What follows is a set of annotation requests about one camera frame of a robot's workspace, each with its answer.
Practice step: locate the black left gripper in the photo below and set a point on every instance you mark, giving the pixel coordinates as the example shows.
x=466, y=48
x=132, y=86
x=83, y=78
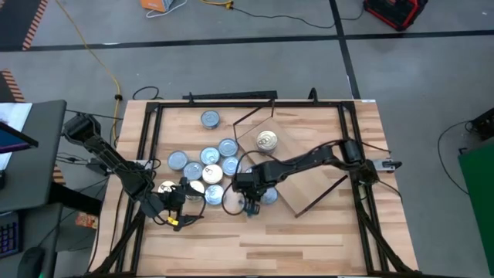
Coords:
x=174, y=200

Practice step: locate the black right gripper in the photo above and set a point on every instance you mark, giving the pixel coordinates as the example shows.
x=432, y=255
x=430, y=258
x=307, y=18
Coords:
x=249, y=181

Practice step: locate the black-label silver-lid can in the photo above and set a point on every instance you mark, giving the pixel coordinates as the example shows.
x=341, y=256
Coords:
x=270, y=197

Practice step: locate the red-label silver-lid can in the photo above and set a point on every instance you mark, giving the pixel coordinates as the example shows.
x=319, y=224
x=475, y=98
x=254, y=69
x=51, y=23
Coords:
x=248, y=170

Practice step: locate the blue-label pull-tab can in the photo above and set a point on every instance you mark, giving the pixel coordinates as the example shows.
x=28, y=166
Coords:
x=193, y=171

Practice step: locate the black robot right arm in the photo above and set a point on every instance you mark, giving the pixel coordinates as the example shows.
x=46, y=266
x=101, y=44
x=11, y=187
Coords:
x=308, y=158

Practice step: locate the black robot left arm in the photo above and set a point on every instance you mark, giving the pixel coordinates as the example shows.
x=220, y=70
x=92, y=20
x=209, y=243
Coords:
x=112, y=160

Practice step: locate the silver-lid tuna can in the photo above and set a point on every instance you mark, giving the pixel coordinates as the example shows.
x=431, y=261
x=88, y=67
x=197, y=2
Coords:
x=228, y=147

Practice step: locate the blue-white label silver-lid can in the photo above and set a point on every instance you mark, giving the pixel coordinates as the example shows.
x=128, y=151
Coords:
x=210, y=119

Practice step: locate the orange packet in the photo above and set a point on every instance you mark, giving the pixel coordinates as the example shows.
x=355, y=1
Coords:
x=86, y=221

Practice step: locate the black bar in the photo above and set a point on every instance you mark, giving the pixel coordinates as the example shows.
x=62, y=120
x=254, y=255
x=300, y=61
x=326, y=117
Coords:
x=231, y=95

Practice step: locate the black clamp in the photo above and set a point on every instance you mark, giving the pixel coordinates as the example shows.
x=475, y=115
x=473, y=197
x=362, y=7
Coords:
x=312, y=96

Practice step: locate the dark grey desk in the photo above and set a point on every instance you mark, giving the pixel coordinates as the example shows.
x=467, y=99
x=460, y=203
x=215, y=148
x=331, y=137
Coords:
x=38, y=231

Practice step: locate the black computer mouse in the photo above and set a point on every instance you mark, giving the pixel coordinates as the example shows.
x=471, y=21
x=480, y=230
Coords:
x=31, y=262

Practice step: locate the black keyboard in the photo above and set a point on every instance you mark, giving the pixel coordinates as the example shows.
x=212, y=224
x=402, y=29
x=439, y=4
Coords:
x=9, y=239

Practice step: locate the monitor with blue screen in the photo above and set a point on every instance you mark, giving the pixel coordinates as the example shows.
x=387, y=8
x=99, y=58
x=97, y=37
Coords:
x=11, y=141

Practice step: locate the yellow plug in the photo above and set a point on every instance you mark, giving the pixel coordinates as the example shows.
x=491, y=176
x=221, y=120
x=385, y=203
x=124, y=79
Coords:
x=227, y=4

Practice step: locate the orange box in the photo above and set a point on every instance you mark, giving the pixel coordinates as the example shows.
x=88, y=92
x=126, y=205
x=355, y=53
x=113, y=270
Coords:
x=154, y=4

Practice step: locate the black mat with striped edge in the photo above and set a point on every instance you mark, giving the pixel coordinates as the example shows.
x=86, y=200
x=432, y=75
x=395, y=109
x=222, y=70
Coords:
x=11, y=87
x=15, y=19

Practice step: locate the red and black case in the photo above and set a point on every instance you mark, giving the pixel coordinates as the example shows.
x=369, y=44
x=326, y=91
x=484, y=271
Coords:
x=393, y=13

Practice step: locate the black device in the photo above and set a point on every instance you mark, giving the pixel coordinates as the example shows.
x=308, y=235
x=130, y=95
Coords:
x=484, y=123

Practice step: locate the wooden shelf with black frame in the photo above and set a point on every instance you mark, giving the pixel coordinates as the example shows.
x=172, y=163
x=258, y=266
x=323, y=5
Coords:
x=308, y=197

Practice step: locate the black metal table frame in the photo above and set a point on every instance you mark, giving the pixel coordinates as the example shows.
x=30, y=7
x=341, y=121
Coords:
x=251, y=104

